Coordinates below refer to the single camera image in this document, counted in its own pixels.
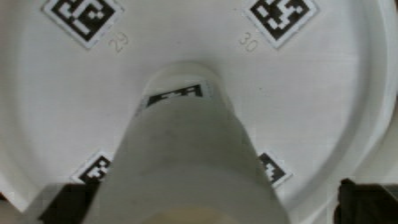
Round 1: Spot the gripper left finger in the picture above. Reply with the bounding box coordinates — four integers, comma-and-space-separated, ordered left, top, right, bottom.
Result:
39, 183, 99, 224

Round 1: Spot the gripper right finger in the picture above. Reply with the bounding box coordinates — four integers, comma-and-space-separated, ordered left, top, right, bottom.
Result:
334, 179, 398, 224

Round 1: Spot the white cylindrical table leg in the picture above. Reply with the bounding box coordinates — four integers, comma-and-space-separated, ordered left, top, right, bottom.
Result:
83, 63, 289, 224

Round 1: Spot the white round table top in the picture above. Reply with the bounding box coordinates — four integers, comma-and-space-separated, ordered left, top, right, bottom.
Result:
0, 0, 398, 224

